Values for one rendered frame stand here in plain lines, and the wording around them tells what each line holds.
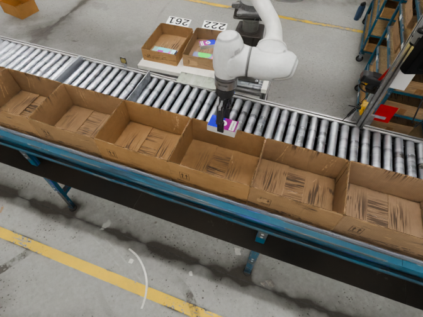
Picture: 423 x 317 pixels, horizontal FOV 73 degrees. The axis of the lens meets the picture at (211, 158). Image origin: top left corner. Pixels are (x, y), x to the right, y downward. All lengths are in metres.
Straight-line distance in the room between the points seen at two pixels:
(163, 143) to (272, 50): 0.82
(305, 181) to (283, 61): 0.69
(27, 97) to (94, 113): 0.46
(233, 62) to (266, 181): 0.67
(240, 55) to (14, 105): 1.50
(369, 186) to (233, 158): 0.68
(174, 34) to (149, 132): 1.20
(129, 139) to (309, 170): 0.97
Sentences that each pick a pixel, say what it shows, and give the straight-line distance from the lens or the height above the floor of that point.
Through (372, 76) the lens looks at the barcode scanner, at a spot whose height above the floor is 1.09.
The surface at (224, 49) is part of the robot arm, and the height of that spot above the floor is 1.56.
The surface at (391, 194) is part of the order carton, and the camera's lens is 1.64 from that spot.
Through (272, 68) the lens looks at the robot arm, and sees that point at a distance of 1.02.
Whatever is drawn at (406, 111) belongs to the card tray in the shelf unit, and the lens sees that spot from 2.63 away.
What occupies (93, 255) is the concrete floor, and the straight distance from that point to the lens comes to 2.36.
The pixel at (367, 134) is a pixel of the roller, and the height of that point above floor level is 0.75.
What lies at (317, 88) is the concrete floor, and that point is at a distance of 3.47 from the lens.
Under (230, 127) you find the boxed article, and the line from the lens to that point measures 1.28.
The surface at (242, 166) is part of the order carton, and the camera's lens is 1.49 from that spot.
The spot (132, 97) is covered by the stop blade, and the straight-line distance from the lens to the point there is 2.05.
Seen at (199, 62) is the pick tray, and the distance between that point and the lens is 2.24.
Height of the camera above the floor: 2.11
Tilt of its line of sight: 54 degrees down
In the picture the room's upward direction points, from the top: 1 degrees clockwise
